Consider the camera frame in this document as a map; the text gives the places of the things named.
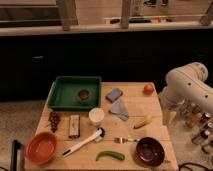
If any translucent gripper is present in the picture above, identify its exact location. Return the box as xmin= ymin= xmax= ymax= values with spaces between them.
xmin=161 ymin=101 xmax=177 ymax=125

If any grey-blue towel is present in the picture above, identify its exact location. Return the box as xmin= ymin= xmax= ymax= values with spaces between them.
xmin=109 ymin=100 xmax=129 ymax=121

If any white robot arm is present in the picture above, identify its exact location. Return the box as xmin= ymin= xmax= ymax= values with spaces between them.
xmin=158 ymin=62 xmax=213 ymax=125

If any dark purple bowl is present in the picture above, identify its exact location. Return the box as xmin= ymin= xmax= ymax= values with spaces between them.
xmin=135 ymin=137 xmax=165 ymax=167

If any orange bowl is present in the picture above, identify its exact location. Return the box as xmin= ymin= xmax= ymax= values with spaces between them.
xmin=25 ymin=132 xmax=57 ymax=165

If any orange fruit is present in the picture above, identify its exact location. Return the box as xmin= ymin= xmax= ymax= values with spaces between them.
xmin=143 ymin=84 xmax=154 ymax=95

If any spice bottle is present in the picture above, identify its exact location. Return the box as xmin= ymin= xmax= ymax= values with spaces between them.
xmin=192 ymin=130 xmax=210 ymax=145

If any blue sponge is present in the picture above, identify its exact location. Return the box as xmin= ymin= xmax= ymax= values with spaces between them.
xmin=106 ymin=88 xmax=123 ymax=103

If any metal fork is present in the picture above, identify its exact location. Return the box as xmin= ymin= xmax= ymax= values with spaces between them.
xmin=114 ymin=137 xmax=140 ymax=144

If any green chili pepper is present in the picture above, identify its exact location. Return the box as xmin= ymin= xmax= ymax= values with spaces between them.
xmin=96 ymin=151 xmax=125 ymax=161

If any white cup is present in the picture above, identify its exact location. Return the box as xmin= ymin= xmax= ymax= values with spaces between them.
xmin=89 ymin=108 xmax=105 ymax=126

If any small green cup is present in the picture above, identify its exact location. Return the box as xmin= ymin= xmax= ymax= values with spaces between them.
xmin=78 ymin=89 xmax=90 ymax=102

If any brown chocolate bar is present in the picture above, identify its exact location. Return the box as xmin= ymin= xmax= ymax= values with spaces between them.
xmin=68 ymin=115 xmax=80 ymax=138

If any green plastic tray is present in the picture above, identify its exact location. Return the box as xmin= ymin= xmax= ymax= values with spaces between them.
xmin=48 ymin=76 xmax=102 ymax=111

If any dark grape bunch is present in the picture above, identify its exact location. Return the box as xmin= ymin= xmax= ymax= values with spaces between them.
xmin=48 ymin=112 xmax=60 ymax=133

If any white handled brush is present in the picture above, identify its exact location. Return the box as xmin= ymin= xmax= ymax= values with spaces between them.
xmin=62 ymin=128 xmax=105 ymax=157

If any black chair frame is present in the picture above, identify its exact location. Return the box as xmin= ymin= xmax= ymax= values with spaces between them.
xmin=10 ymin=140 xmax=25 ymax=171

